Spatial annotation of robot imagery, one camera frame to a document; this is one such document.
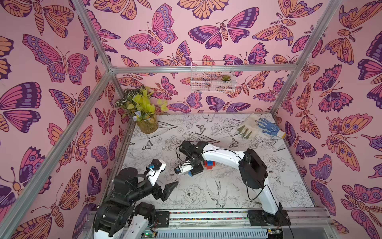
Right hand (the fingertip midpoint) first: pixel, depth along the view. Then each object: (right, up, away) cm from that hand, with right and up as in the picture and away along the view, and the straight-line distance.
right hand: (192, 164), depth 90 cm
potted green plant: (-33, +37, +5) cm, 50 cm away
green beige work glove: (+42, +22, +20) cm, 51 cm away
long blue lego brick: (-1, -2, -10) cm, 10 cm away
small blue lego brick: (+10, +2, -5) cm, 12 cm away
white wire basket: (+16, +55, +7) cm, 58 cm away
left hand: (-9, +2, -26) cm, 28 cm away
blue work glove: (+57, +22, +21) cm, 64 cm away
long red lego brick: (+11, -2, 0) cm, 11 cm away
